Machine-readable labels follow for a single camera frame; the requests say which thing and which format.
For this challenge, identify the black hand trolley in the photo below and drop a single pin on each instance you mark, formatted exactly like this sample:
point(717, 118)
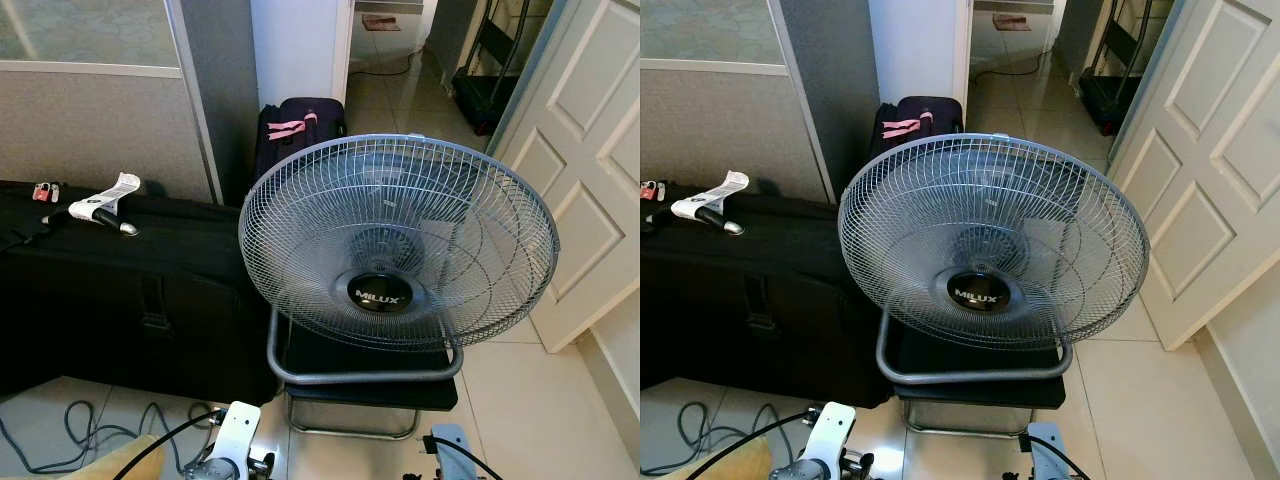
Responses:
point(1105, 95)
point(485, 95)

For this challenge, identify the red padlock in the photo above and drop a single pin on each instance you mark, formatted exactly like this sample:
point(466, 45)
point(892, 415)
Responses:
point(652, 190)
point(42, 192)

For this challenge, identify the large black fabric bag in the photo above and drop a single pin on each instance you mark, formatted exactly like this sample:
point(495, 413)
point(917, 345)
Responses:
point(100, 290)
point(740, 300)

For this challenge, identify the white paper luggage tag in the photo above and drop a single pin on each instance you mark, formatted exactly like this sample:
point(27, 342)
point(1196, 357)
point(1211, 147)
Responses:
point(110, 195)
point(715, 195)

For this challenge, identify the dark purple suitcase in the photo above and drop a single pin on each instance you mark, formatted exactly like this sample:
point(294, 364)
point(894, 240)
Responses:
point(330, 115)
point(945, 112)

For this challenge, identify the black stool chrome legs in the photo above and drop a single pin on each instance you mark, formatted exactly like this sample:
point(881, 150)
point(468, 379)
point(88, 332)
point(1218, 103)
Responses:
point(370, 395)
point(980, 392)

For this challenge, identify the pink ribbon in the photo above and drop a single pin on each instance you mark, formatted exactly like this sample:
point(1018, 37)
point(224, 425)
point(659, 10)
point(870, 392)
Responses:
point(285, 128)
point(900, 127)

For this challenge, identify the white panelled door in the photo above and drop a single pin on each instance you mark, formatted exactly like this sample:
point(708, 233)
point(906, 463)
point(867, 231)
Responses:
point(1210, 150)
point(590, 130)

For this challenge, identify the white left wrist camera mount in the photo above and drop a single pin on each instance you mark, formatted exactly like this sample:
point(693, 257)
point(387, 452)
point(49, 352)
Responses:
point(830, 435)
point(237, 435)

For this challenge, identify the grey metal floor fan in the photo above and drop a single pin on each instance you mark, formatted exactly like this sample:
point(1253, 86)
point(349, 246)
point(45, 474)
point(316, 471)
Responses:
point(978, 293)
point(380, 292)

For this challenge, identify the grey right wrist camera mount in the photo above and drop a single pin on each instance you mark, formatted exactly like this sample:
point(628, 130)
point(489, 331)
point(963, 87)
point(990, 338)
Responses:
point(452, 450)
point(1045, 450)

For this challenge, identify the frosted glass pane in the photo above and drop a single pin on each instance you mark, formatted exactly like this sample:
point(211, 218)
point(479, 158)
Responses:
point(700, 30)
point(80, 30)

